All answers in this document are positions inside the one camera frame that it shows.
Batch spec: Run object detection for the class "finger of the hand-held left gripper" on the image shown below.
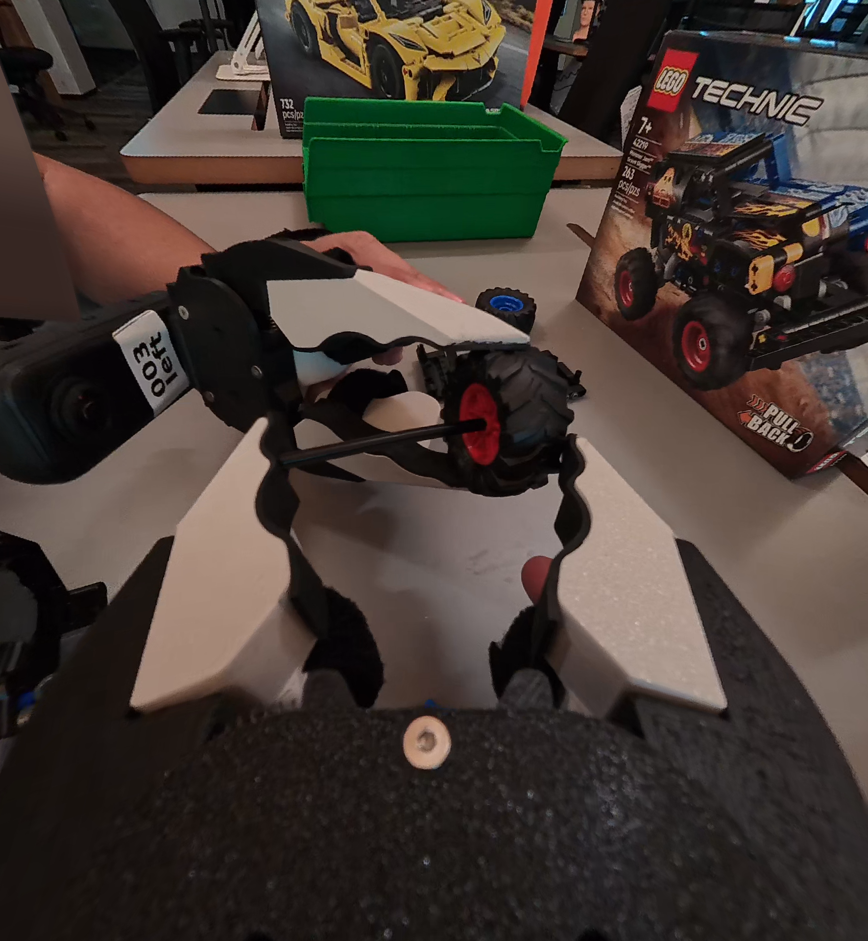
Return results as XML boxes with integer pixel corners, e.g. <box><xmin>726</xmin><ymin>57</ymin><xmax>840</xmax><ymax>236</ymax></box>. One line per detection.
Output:
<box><xmin>291</xmin><ymin>370</ymin><xmax>480</xmax><ymax>492</ymax></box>
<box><xmin>267</xmin><ymin>265</ymin><xmax>533</xmax><ymax>364</ymax></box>

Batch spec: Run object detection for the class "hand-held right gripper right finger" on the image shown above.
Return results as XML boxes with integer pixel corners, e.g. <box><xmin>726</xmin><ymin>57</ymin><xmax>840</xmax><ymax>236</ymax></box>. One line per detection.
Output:
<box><xmin>547</xmin><ymin>434</ymin><xmax>731</xmax><ymax>719</ymax></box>

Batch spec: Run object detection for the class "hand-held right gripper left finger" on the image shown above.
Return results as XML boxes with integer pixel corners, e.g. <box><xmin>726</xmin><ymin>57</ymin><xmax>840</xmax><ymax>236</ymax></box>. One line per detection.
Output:
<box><xmin>130</xmin><ymin>415</ymin><xmax>317</xmax><ymax>713</ymax></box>

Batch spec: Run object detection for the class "long black lego axle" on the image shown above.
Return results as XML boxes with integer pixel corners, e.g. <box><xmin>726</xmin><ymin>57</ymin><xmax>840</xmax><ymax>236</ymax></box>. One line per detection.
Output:
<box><xmin>280</xmin><ymin>420</ymin><xmax>484</xmax><ymax>466</ymax></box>

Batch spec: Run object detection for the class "black lego wheel red rim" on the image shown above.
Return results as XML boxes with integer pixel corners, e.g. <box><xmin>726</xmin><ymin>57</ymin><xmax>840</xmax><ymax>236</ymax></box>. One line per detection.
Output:
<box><xmin>442</xmin><ymin>348</ymin><xmax>580</xmax><ymax>497</ymax></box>

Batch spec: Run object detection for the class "partly built lego truck model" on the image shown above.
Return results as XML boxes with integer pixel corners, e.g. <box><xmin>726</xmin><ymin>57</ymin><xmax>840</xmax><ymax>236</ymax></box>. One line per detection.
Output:
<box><xmin>0</xmin><ymin>529</ymin><xmax>109</xmax><ymax>750</ymax></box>

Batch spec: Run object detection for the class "person's left forearm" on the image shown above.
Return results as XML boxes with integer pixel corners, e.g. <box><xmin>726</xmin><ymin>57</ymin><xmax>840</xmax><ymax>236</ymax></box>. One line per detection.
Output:
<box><xmin>34</xmin><ymin>153</ymin><xmax>218</xmax><ymax>308</ymax></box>

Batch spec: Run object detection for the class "black lego wheel blue rim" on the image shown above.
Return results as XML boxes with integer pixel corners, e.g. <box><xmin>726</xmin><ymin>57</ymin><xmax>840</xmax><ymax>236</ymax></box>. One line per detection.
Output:
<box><xmin>476</xmin><ymin>286</ymin><xmax>537</xmax><ymax>334</ymax></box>

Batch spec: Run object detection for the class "person's left hand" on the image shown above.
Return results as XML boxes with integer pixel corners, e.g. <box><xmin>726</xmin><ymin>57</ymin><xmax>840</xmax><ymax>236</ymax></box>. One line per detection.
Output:
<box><xmin>308</xmin><ymin>229</ymin><xmax>467</xmax><ymax>302</ymax></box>

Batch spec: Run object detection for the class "green plastic bin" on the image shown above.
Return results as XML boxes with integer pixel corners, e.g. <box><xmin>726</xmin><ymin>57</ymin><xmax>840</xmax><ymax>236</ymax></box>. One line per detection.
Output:
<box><xmin>302</xmin><ymin>96</ymin><xmax>569</xmax><ymax>243</ymax></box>

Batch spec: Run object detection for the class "yellow car toy box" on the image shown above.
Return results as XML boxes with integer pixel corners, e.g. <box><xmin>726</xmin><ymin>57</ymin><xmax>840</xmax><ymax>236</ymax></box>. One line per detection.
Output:
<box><xmin>256</xmin><ymin>0</ymin><xmax>554</xmax><ymax>140</ymax></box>

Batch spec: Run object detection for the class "black office chair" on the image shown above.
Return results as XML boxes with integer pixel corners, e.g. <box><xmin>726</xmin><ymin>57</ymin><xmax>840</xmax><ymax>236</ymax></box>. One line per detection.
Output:
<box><xmin>0</xmin><ymin>46</ymin><xmax>69</xmax><ymax>142</ymax></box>

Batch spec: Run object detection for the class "monster truck toy box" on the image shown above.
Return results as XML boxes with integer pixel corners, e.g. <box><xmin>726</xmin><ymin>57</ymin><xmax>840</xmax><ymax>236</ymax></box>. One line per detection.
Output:
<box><xmin>576</xmin><ymin>30</ymin><xmax>868</xmax><ymax>479</ymax></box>

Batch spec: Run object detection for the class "black lego bracket assembly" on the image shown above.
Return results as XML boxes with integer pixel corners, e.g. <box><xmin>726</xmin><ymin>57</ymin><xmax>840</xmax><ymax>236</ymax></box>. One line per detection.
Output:
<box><xmin>414</xmin><ymin>339</ymin><xmax>457</xmax><ymax>398</ymax></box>

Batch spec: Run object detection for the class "orange post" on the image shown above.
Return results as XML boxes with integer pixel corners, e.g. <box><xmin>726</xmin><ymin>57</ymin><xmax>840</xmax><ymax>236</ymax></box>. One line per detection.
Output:
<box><xmin>521</xmin><ymin>0</ymin><xmax>555</xmax><ymax>109</ymax></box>

